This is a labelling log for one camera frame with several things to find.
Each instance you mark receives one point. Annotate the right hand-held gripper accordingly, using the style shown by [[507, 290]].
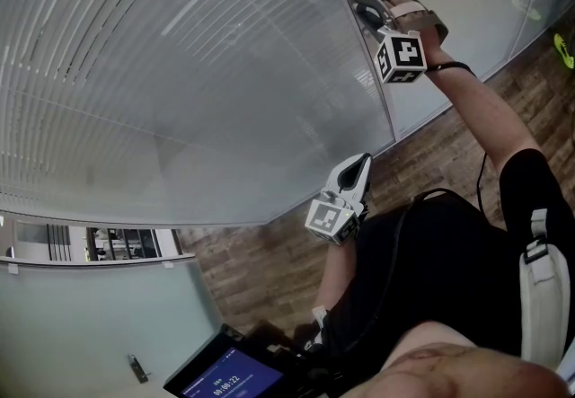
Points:
[[404, 55]]

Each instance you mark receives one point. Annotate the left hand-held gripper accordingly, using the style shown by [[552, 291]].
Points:
[[325, 221]]

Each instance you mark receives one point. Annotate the person's left forearm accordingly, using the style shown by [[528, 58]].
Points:
[[337, 275]]

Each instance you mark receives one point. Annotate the person's right forearm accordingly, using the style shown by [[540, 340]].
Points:
[[480, 108]]

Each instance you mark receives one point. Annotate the person's right hand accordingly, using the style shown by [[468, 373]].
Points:
[[404, 10]]

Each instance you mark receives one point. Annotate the black wristband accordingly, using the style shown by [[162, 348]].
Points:
[[453, 67]]

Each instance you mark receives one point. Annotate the person's black shirt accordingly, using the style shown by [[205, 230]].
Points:
[[427, 261]]

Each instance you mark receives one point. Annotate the person's face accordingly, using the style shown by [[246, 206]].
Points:
[[449, 369]]

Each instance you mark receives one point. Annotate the black tablet with blue screen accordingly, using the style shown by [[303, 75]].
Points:
[[229, 380]]

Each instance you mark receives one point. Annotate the black framed window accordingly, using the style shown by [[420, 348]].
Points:
[[123, 244]]

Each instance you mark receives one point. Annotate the black metal railing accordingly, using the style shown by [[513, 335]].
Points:
[[58, 243]]

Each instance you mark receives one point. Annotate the frosted glass door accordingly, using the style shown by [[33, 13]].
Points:
[[67, 329]]

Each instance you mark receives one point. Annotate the metal window frame post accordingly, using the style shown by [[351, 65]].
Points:
[[387, 95]]

